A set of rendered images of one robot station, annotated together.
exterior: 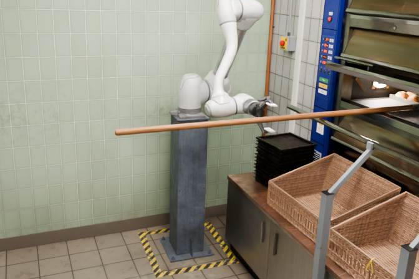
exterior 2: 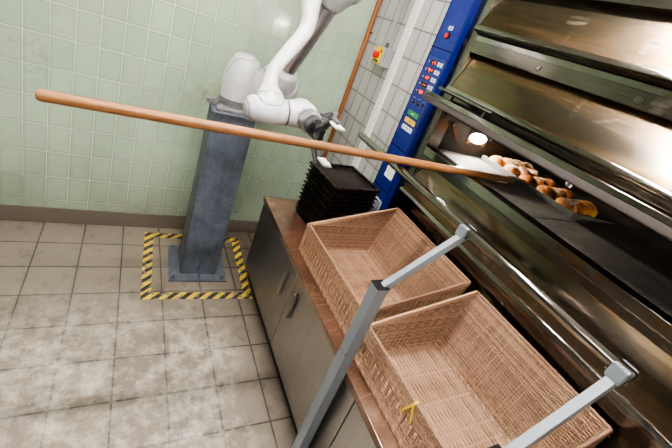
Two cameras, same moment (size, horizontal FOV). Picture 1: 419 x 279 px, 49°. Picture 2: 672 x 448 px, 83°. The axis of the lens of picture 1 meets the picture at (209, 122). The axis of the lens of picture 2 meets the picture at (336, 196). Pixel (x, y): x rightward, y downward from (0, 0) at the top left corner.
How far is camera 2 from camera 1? 106 cm
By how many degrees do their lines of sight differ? 12
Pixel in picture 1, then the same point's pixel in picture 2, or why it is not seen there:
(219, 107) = (263, 108)
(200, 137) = (239, 142)
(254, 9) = not seen: outside the picture
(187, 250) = (195, 269)
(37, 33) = not seen: outside the picture
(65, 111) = (61, 54)
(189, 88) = (238, 72)
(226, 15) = not seen: outside the picture
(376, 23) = (511, 55)
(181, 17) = not seen: outside the picture
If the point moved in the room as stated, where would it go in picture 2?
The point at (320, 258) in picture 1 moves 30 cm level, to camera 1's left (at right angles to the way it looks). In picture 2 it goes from (342, 366) to (249, 344)
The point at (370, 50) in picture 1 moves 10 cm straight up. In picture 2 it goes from (490, 91) to (502, 67)
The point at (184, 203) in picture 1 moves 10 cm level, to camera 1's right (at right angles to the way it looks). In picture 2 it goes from (201, 217) to (220, 223)
